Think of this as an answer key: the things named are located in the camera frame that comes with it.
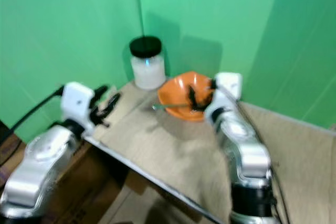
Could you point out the silver metal spoon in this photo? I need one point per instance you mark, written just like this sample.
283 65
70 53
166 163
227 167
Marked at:
170 106

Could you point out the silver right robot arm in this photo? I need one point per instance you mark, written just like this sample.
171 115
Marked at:
247 156

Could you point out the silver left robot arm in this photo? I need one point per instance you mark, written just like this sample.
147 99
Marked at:
34 169

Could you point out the orange bowl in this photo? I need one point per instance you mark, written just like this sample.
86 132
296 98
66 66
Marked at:
176 88

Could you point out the beige burlap table cloth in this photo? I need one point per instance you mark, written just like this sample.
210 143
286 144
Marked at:
189 148

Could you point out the white jar with black lid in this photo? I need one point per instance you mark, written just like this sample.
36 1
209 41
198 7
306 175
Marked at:
147 69

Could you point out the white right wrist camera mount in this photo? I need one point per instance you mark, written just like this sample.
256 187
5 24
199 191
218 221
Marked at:
228 85

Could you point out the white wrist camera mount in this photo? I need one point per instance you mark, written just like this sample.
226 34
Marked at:
228 85
76 100

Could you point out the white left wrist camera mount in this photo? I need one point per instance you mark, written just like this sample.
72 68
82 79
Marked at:
76 100

